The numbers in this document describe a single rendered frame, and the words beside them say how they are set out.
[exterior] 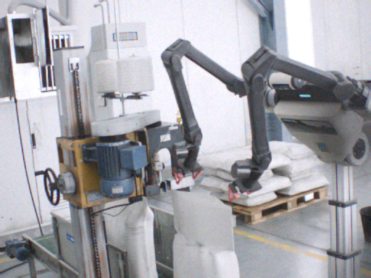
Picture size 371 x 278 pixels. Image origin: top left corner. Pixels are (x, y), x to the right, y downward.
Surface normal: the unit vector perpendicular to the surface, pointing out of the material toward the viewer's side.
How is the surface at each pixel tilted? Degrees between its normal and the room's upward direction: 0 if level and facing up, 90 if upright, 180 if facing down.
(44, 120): 90
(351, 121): 90
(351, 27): 90
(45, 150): 90
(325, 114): 40
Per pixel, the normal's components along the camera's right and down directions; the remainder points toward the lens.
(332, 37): 0.57, 0.07
